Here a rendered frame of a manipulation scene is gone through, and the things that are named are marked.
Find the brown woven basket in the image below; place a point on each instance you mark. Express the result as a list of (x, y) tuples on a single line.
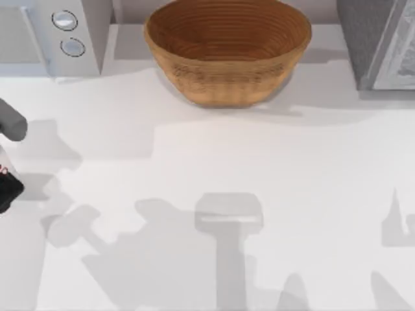
[(227, 64)]

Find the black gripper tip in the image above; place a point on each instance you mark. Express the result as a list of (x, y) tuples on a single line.
[(8, 191)]

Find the large round microwave knob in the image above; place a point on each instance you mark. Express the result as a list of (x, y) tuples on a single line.
[(65, 20)]

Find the pale microwave oven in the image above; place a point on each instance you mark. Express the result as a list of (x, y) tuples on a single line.
[(90, 39)]

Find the small round microwave knob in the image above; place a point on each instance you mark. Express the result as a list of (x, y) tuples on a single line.
[(73, 47)]

